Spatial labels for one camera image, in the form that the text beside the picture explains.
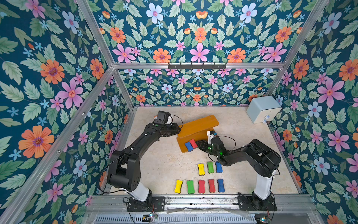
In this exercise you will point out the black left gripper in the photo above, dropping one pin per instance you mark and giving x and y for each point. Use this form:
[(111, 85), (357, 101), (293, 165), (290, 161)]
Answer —
[(175, 130)]

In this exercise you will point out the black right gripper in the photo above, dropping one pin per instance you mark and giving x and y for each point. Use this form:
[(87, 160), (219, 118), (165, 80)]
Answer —
[(204, 144)]

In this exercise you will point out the green eraser shelf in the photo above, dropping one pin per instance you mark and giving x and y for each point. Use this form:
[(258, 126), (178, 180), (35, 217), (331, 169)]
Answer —
[(190, 187), (210, 167)]

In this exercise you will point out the blue eraser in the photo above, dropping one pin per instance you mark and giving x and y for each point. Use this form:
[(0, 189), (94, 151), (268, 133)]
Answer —
[(218, 167), (189, 147)]

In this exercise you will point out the yellow eraser shelf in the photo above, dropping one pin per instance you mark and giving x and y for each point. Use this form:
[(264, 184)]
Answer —
[(178, 186), (201, 169)]

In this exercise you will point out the red eraser shelf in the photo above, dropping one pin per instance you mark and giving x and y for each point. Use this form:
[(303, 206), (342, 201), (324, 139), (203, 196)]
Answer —
[(193, 144)]

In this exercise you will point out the red eraser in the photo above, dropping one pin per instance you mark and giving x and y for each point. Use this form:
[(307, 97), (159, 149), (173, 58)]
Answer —
[(201, 188), (211, 185)]

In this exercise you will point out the blue eraser shelf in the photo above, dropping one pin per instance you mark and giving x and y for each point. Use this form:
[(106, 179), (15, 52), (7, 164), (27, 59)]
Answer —
[(221, 188)]

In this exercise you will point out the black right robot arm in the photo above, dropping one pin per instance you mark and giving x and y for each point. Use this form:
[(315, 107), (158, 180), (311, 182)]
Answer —
[(264, 160)]

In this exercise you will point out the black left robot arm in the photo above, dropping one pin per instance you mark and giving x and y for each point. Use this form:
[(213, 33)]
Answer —
[(124, 170)]

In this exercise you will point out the right small circuit board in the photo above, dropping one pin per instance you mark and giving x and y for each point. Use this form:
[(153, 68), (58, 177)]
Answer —
[(263, 220)]

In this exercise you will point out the small green circuit board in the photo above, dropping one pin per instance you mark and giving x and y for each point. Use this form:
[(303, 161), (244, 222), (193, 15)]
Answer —
[(149, 217)]

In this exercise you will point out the pale blue wall box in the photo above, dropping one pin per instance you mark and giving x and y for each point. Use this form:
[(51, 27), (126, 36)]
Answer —
[(263, 109)]

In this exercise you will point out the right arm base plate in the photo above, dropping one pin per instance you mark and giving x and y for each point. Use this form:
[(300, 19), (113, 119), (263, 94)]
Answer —
[(254, 203)]

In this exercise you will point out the black hook rail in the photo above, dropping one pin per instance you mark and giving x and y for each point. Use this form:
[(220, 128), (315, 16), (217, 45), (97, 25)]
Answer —
[(192, 66)]

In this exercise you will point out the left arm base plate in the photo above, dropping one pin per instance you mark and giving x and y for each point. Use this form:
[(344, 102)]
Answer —
[(151, 204)]

